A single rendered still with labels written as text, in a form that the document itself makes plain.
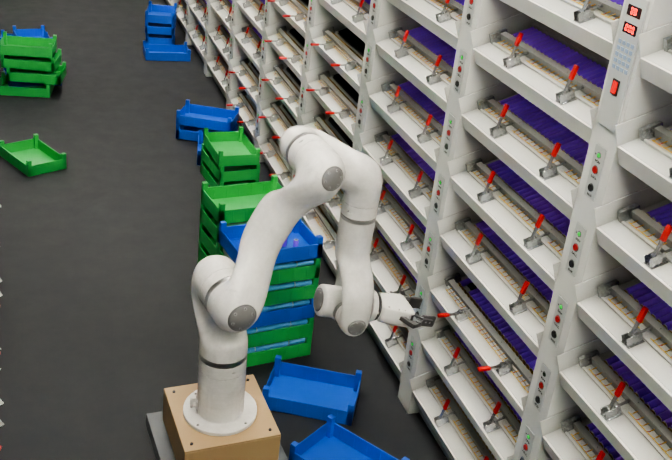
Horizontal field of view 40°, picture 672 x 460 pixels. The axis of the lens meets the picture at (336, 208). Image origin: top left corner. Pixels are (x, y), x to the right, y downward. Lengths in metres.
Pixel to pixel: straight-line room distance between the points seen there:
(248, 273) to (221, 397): 0.37
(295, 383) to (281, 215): 1.18
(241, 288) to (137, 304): 1.49
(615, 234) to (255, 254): 0.80
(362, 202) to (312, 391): 1.11
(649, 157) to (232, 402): 1.16
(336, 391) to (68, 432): 0.88
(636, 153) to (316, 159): 0.68
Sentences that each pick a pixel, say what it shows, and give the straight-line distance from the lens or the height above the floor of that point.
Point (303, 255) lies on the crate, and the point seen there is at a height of 0.42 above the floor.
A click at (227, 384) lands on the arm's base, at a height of 0.51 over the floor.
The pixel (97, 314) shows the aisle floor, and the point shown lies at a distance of 3.54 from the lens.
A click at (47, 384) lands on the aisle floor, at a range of 3.21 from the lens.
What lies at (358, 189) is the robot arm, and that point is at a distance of 2.20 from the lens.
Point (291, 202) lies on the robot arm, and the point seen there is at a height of 1.01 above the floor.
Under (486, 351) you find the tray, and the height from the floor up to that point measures 0.49.
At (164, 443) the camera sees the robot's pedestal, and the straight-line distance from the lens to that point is 2.52.
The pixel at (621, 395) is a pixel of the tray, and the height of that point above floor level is 0.71.
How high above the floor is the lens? 1.91
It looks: 25 degrees down
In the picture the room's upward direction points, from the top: 7 degrees clockwise
